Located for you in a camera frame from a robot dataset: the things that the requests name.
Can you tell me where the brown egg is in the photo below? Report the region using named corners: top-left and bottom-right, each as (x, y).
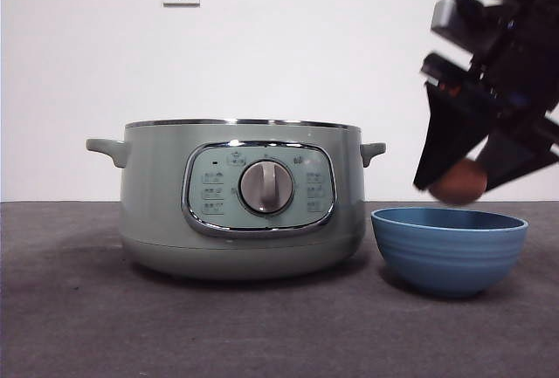
top-left (429, 158), bottom-right (489, 207)

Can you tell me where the blue ribbed bowl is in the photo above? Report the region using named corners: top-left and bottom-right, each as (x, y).
top-left (370, 206), bottom-right (530, 300)

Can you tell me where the pale green electric steamer pot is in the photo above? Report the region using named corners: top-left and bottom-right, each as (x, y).
top-left (85, 117), bottom-right (388, 283)

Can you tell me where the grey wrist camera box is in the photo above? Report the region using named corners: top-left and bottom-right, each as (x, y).
top-left (429, 0), bottom-right (493, 54)

